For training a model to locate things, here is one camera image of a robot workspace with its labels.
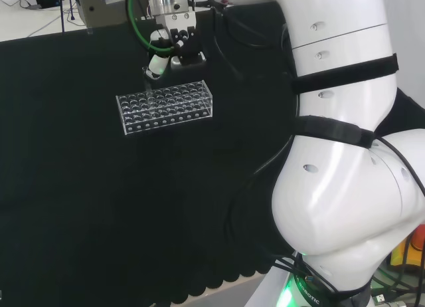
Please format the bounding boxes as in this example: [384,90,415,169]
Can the green cable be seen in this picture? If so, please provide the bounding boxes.
[127,0,175,52]

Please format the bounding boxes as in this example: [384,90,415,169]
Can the yellow stop button box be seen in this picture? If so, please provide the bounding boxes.
[390,222,425,271]

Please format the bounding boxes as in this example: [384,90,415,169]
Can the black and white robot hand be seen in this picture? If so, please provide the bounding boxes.
[147,11,207,80]

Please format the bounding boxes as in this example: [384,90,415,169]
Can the clear glass test tube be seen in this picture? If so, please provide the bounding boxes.
[141,66,156,114]

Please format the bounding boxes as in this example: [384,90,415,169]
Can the clear acrylic test tube rack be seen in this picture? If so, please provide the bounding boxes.
[115,80,213,136]

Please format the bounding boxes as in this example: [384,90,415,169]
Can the grey metal control cabinet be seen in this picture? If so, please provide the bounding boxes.
[72,0,131,28]

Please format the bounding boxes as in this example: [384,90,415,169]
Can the black bench cloth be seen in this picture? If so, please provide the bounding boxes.
[0,1,425,305]

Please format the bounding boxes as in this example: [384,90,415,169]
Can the dark tripod pole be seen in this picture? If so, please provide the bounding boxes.
[58,0,66,34]

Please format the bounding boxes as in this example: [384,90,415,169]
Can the black elbow cable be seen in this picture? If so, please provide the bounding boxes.
[378,136,425,197]

